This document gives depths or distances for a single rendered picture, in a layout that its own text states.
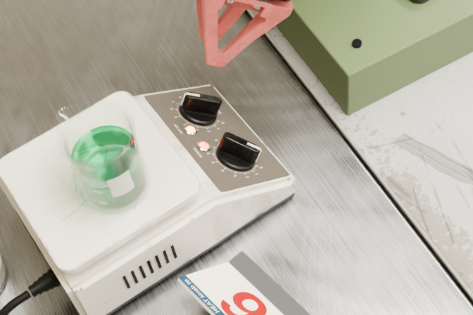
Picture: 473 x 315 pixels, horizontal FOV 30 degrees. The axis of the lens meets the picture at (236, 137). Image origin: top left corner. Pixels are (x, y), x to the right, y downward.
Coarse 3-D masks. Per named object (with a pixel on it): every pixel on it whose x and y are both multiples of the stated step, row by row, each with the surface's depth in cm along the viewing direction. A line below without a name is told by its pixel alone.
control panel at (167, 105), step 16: (144, 96) 72; (160, 96) 73; (176, 96) 74; (160, 112) 72; (176, 112) 72; (224, 112) 74; (176, 128) 71; (208, 128) 72; (224, 128) 73; (240, 128) 74; (192, 144) 70; (208, 144) 70; (256, 144) 73; (208, 160) 69; (272, 160) 72; (208, 176) 67; (224, 176) 68; (240, 176) 69; (256, 176) 69; (272, 176) 70
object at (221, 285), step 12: (192, 276) 66; (204, 276) 67; (216, 276) 68; (228, 276) 68; (204, 288) 66; (216, 288) 66; (228, 288) 67; (240, 288) 68; (216, 300) 65; (228, 300) 66; (240, 300) 66; (252, 300) 67; (228, 312) 64; (240, 312) 65; (252, 312) 66; (264, 312) 66
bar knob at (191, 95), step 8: (184, 96) 72; (192, 96) 72; (200, 96) 72; (208, 96) 72; (216, 96) 73; (184, 104) 72; (192, 104) 72; (200, 104) 72; (208, 104) 72; (216, 104) 72; (184, 112) 72; (192, 112) 72; (200, 112) 73; (208, 112) 73; (216, 112) 73; (192, 120) 72; (200, 120) 72; (208, 120) 72
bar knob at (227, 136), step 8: (224, 136) 69; (232, 136) 69; (224, 144) 69; (232, 144) 69; (240, 144) 69; (248, 144) 69; (216, 152) 70; (224, 152) 70; (232, 152) 70; (240, 152) 69; (248, 152) 69; (256, 152) 69; (224, 160) 69; (232, 160) 69; (240, 160) 70; (248, 160) 70; (256, 160) 70; (232, 168) 69; (240, 168) 69; (248, 168) 69
